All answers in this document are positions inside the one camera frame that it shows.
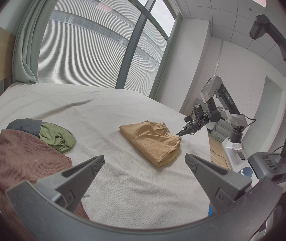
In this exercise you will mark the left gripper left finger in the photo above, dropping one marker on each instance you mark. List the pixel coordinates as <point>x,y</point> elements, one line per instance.
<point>70,182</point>

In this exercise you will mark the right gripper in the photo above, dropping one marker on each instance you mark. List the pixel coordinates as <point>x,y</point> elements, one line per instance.
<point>197,127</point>

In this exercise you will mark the grey padded chair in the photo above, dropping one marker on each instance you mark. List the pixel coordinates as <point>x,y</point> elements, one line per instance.
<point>220,134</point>

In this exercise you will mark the bed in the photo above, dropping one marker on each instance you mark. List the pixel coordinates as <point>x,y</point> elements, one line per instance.
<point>95,104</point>

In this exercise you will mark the tan shorts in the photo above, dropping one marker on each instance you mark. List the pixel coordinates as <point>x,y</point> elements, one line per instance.
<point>150,142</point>

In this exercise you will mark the green garment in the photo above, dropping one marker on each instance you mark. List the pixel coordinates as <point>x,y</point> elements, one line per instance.
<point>57,137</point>

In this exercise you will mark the grey-green curtain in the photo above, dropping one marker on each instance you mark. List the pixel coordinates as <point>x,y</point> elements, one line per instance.
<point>169,66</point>
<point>25,46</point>

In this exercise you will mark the brown garment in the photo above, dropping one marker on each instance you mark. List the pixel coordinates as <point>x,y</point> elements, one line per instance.
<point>20,159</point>

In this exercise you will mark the black garment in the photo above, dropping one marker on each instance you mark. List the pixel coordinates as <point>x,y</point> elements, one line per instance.
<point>22,125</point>

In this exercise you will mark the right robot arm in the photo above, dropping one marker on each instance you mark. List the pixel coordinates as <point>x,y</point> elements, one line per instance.
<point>228,102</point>

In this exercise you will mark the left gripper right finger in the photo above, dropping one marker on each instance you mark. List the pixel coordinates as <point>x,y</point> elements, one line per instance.
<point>217,182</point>

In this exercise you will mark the window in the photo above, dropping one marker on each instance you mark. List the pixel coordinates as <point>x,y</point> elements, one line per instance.
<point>82,46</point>

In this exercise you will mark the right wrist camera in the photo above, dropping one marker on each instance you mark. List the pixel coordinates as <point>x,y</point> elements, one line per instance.
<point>187,119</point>

